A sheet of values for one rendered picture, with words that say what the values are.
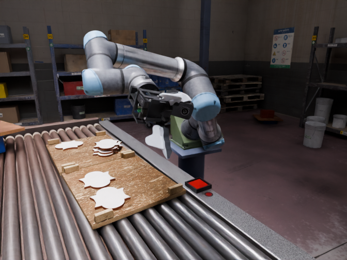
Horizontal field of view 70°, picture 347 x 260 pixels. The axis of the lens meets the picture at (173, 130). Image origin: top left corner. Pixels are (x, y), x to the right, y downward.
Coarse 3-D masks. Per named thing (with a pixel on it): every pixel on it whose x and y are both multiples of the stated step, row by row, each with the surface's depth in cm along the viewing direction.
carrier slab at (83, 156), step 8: (96, 136) 151; (104, 136) 151; (48, 144) 137; (56, 144) 137; (88, 144) 137; (56, 152) 127; (64, 152) 127; (72, 152) 127; (80, 152) 127; (88, 152) 127; (56, 160) 117; (64, 160) 117; (72, 160) 117; (80, 160) 117; (88, 160) 117; (96, 160) 117; (104, 160) 117; (112, 160) 117; (56, 168) 112; (80, 168) 109
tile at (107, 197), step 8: (104, 192) 88; (112, 192) 88; (120, 192) 88; (96, 200) 83; (104, 200) 83; (112, 200) 83; (120, 200) 83; (96, 208) 80; (104, 208) 80; (112, 208) 79
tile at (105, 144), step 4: (104, 140) 132; (108, 140) 132; (112, 140) 132; (116, 140) 132; (96, 144) 129; (100, 144) 126; (104, 144) 126; (108, 144) 126; (112, 144) 126; (116, 144) 126; (96, 148) 124; (100, 148) 122; (104, 148) 121; (108, 148) 122; (112, 148) 123
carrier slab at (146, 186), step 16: (128, 160) 117; (64, 176) 101; (80, 176) 101; (112, 176) 101; (128, 176) 101; (144, 176) 101; (160, 176) 101; (80, 192) 90; (96, 192) 90; (128, 192) 90; (144, 192) 90; (160, 192) 90; (128, 208) 80; (144, 208) 82; (96, 224) 73
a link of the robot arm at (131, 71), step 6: (132, 66) 76; (138, 66) 78; (126, 72) 72; (132, 72) 72; (138, 72) 72; (144, 72) 73; (126, 78) 71; (132, 78) 70; (150, 78) 71; (126, 84) 71; (126, 90) 72
